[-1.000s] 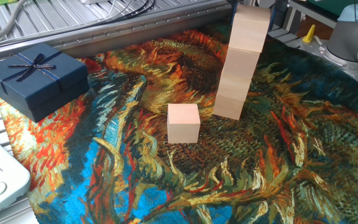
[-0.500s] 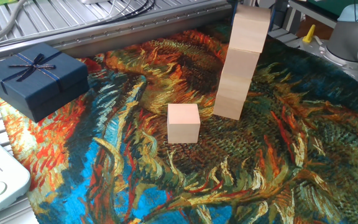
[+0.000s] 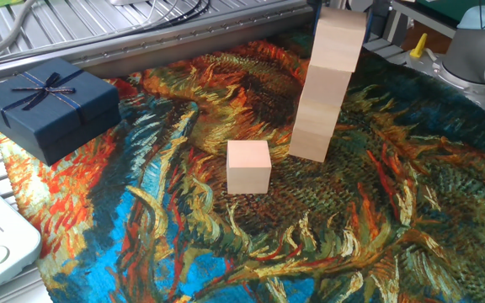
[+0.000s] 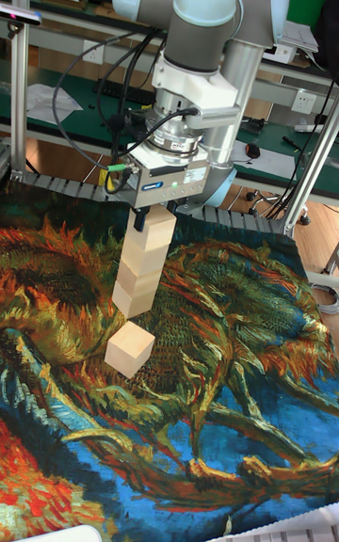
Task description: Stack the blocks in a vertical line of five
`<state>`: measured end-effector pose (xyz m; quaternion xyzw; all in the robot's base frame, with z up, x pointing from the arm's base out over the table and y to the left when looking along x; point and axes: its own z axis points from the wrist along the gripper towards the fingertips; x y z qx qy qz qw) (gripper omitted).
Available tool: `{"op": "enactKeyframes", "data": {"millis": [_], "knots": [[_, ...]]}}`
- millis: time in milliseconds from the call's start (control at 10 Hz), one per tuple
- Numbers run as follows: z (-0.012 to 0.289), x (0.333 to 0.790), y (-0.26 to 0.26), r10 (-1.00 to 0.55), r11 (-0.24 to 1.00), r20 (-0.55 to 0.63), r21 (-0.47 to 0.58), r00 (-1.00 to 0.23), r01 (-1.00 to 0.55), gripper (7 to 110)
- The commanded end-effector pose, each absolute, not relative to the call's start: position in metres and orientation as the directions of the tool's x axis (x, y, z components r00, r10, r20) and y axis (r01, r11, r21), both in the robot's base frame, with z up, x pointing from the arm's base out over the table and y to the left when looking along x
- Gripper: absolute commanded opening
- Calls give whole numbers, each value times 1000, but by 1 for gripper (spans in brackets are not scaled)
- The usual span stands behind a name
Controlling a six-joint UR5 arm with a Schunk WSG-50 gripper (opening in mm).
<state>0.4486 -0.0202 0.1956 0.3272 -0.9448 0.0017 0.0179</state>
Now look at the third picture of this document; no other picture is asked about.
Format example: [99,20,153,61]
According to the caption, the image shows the navy gift box with ribbon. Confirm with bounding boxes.
[0,57,122,167]

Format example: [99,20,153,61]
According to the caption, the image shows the sunflower painting print cloth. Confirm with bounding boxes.
[0,20,485,303]

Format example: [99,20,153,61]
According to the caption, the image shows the aluminium slotted rail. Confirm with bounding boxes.
[0,0,317,85]

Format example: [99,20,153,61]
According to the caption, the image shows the thin black cables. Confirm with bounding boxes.
[77,0,212,41]

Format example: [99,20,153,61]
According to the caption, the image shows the plain wooden cube block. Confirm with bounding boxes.
[288,127,333,164]
[309,6,369,73]
[226,140,273,195]
[291,98,343,139]
[300,63,353,109]

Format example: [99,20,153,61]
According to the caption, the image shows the yellow plastic piece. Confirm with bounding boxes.
[408,32,429,60]

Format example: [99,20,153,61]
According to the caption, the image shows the thick grey cable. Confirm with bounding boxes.
[0,0,40,66]

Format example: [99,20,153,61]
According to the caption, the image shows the silver Schunk gripper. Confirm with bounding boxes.
[312,0,374,44]

